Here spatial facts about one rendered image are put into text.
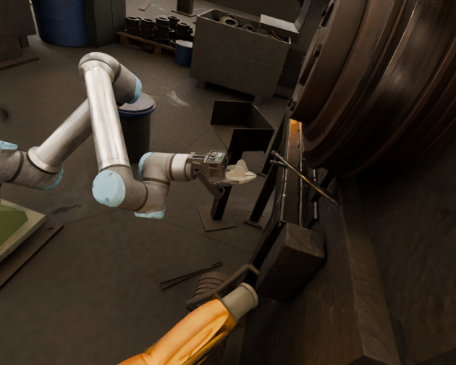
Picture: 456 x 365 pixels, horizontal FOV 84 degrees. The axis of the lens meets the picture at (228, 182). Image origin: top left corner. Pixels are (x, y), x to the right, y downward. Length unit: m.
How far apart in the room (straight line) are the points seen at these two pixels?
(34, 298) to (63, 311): 0.14
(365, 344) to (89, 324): 1.09
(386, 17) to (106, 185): 0.67
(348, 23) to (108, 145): 0.65
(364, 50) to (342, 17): 0.08
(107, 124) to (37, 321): 0.87
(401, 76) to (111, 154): 0.68
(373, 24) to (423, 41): 0.08
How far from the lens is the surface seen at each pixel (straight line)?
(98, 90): 0.98
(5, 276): 1.51
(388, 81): 0.47
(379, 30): 0.51
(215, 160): 0.77
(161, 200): 0.83
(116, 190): 0.72
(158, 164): 0.84
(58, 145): 1.34
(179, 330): 0.48
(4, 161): 1.39
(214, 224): 1.61
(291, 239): 0.61
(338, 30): 0.54
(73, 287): 1.42
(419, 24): 0.49
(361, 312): 0.50
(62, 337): 1.34
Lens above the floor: 1.23
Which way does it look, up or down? 40 degrees down
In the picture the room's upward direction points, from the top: 17 degrees clockwise
